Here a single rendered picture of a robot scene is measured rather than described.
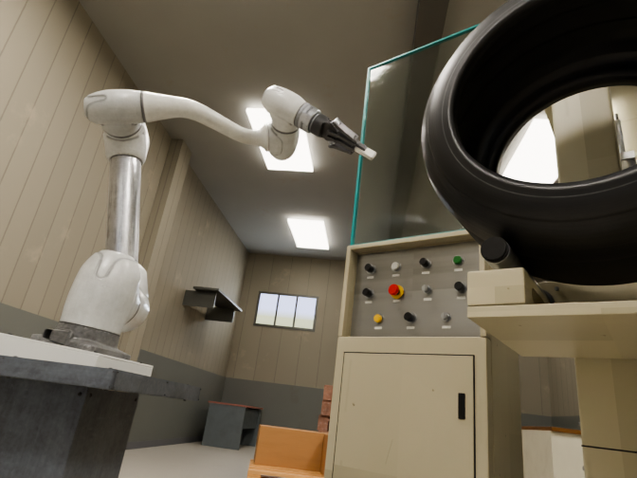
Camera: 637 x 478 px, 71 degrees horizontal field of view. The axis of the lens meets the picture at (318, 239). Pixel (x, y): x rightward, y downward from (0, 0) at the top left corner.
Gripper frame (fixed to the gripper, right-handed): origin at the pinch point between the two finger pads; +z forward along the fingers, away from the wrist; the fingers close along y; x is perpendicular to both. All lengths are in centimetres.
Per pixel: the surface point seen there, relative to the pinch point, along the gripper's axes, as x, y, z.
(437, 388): -45, -27, 60
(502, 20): -9, 63, 23
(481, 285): -55, 49, 44
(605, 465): -58, 25, 83
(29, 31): 42, -120, -295
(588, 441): -55, 24, 79
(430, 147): -33, 49, 24
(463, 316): -20, -24, 56
